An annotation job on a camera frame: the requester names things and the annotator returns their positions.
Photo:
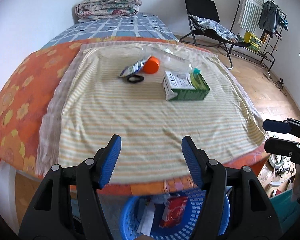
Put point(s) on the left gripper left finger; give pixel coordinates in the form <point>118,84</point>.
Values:
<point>66,204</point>

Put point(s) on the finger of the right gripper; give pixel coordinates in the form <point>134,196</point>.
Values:
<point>282,147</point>
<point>290,125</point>

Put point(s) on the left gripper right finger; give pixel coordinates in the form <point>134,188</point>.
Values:
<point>252,215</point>

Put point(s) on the red cardboard box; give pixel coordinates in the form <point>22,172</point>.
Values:
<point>173,212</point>

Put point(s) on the green carton box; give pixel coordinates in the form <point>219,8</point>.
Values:
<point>184,86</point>

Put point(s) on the clear plastic bottle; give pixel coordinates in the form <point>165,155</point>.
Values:
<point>177,64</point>

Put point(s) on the orange plastic cap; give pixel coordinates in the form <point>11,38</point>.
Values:
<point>151,66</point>

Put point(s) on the blue white snack wrapper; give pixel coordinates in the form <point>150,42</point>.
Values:
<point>134,68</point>

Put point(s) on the white colourful paper wrapper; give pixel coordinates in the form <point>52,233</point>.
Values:
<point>147,218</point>

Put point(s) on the blue plastic laundry basket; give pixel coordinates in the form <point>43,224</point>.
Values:
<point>188,214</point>

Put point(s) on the yellow crate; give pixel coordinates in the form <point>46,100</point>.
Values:
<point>253,40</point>

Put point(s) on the orange floral blanket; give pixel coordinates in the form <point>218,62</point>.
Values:
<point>23,102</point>

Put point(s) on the black clothes rack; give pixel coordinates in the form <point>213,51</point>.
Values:
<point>269,44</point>

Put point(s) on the dark hanging jacket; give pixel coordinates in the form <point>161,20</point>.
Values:
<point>269,18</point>

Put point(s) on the striped yellow towel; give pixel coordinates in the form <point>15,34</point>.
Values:
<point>99,104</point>

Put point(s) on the green striped hanging towel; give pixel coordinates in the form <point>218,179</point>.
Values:
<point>250,14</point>

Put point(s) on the checked cushion on chair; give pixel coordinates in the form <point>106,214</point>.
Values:
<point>212,27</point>

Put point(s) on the black folding chair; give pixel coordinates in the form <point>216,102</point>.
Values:
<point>207,9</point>

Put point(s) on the folded floral quilt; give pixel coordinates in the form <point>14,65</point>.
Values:
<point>97,9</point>

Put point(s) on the white ring light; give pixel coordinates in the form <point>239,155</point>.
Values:
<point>278,162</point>

